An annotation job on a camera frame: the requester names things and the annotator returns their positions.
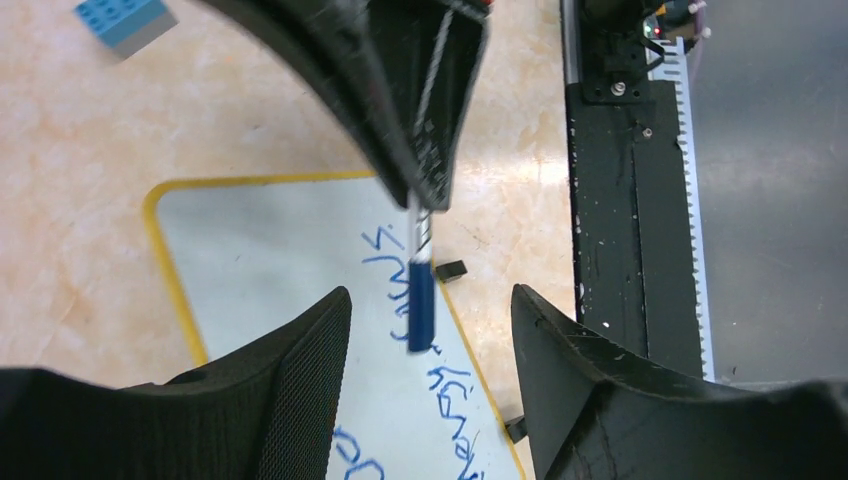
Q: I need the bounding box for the yellow framed whiteboard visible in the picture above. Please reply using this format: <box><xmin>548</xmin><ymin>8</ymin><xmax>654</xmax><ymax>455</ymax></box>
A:
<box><xmin>143</xmin><ymin>172</ymin><xmax>525</xmax><ymax>479</ymax></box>

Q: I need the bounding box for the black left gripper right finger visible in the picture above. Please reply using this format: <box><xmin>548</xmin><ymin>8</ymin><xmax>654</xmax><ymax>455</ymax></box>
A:
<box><xmin>511</xmin><ymin>284</ymin><xmax>847</xmax><ymax>479</ymax></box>

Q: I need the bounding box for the blue marker cap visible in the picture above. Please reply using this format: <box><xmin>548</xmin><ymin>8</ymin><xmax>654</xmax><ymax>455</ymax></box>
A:
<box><xmin>407</xmin><ymin>262</ymin><xmax>435</xmax><ymax>353</ymax></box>

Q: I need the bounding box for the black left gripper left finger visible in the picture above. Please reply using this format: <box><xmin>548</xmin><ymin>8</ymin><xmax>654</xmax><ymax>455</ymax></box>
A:
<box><xmin>1</xmin><ymin>287</ymin><xmax>352</xmax><ymax>479</ymax></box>

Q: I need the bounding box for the light blue toy brick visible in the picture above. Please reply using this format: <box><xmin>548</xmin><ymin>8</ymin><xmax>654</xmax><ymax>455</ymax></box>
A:
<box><xmin>74</xmin><ymin>0</ymin><xmax>178</xmax><ymax>59</ymax></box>

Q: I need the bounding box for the white slotted cable duct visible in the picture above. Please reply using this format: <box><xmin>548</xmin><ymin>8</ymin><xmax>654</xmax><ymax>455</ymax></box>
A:
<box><xmin>649</xmin><ymin>39</ymin><xmax>716</xmax><ymax>383</ymax></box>

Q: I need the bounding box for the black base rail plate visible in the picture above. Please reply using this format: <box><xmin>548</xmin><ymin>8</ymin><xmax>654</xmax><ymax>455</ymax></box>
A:
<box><xmin>559</xmin><ymin>0</ymin><xmax>707</xmax><ymax>382</ymax></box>

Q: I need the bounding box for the white whiteboard marker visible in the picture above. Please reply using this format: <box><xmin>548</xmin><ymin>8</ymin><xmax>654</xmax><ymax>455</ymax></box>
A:
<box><xmin>408</xmin><ymin>9</ymin><xmax>453</xmax><ymax>265</ymax></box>

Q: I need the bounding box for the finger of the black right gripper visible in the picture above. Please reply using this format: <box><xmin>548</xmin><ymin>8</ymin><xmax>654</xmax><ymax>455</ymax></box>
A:
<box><xmin>208</xmin><ymin>0</ymin><xmax>413</xmax><ymax>209</ymax></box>
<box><xmin>367</xmin><ymin>1</ymin><xmax>491</xmax><ymax>212</ymax></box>

